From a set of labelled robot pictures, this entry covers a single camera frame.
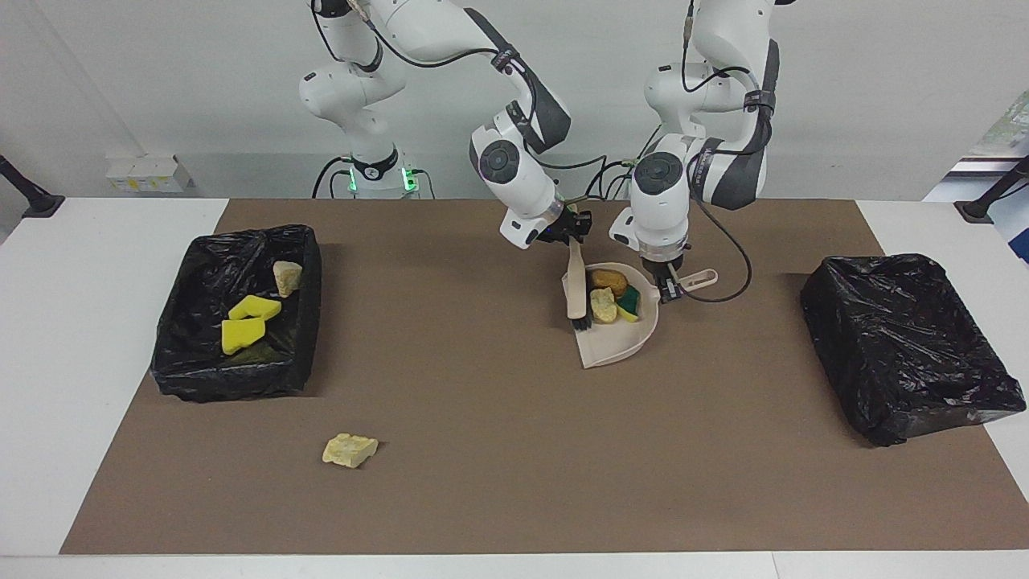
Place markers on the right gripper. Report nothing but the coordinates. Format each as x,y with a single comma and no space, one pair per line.
556,226

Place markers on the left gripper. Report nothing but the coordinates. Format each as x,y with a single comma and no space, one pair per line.
666,269

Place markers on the beige brush with black bristles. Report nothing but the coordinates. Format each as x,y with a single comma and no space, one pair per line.
575,281

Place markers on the beige dustpan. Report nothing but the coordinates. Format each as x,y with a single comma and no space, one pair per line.
615,346

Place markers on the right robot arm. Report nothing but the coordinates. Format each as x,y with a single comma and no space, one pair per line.
418,28

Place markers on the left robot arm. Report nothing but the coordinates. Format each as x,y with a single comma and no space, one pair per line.
727,173

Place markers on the bin lined with black bag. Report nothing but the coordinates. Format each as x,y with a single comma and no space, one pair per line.
201,354
900,346

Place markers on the green and yellow sponge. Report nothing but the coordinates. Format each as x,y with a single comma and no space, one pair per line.
629,303

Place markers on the brown bread piece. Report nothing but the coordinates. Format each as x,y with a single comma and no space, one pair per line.
610,281

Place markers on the pale yellow sponge chunk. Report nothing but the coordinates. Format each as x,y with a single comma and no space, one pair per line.
350,450
287,277
603,306

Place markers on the black stand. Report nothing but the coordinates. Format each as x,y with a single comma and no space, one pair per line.
32,197
985,205

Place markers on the white wall box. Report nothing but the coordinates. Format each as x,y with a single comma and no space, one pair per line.
149,173

